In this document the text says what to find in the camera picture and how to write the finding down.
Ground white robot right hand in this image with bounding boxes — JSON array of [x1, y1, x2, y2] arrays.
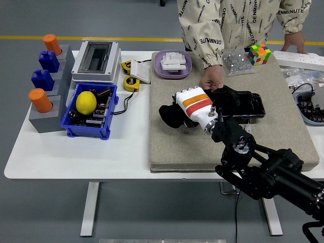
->
[[172, 86, 219, 134]]

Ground person's left hand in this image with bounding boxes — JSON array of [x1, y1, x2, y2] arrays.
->
[[281, 30, 308, 54]]

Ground person's right hand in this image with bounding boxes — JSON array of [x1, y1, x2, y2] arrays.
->
[[199, 65, 225, 92]]

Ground black rag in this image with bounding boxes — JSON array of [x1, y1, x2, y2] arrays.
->
[[158, 103, 200, 129]]

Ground black glossy panel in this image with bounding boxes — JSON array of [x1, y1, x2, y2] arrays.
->
[[205, 85, 266, 125]]

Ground white power strip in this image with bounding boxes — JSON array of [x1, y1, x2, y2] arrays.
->
[[273, 50, 324, 71]]

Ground clear bag of metal nuts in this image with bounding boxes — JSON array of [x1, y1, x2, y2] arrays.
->
[[220, 47, 258, 77]]

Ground clear bags of small parts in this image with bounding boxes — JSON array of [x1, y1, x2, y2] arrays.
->
[[279, 65, 324, 88]]

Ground colourful puzzle cube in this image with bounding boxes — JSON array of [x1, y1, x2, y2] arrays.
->
[[247, 43, 272, 66]]

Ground beige mat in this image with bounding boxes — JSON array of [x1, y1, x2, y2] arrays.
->
[[149, 52, 320, 174]]

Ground purple tray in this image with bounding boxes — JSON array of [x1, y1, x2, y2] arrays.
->
[[153, 50, 192, 80]]

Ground person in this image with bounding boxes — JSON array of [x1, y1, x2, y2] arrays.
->
[[176, 0, 312, 69]]

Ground yellow tape measure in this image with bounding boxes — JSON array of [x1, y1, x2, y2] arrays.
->
[[120, 60, 135, 75], [123, 75, 140, 92]]

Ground pale tray of circuit boards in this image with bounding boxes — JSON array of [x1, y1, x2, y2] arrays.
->
[[295, 83, 324, 127]]

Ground grey control box under table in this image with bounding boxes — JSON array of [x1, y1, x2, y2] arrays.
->
[[219, 181, 240, 195]]

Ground circuit board with capacitors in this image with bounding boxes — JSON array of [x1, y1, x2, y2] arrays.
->
[[68, 87, 113, 129]]

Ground yellow lemon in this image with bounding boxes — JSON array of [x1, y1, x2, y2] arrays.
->
[[75, 91, 97, 116]]

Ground blue plastic bin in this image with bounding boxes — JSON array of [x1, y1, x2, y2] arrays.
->
[[59, 83, 119, 141]]

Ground white table leg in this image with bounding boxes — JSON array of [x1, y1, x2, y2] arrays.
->
[[260, 197, 284, 236], [80, 181, 100, 238]]

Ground grey stepped block holder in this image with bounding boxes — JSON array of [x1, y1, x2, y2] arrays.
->
[[28, 45, 76, 134]]

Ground blue plastic block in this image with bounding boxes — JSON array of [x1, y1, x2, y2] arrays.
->
[[38, 50, 60, 73], [30, 69, 55, 92]]

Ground orange cylinder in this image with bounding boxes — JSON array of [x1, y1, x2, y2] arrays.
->
[[28, 88, 53, 114], [42, 34, 63, 56]]

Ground stack of white switch parts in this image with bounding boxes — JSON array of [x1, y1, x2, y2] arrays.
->
[[159, 51, 187, 73]]

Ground white wall switch plate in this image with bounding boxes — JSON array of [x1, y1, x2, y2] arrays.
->
[[129, 60, 152, 85]]

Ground thin black wire pair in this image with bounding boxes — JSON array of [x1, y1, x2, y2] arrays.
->
[[111, 90, 139, 116]]

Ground grey electrical enclosure box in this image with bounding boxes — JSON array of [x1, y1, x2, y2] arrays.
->
[[71, 40, 122, 85]]

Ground black hanging cable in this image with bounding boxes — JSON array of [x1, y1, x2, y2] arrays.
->
[[234, 189, 244, 243]]

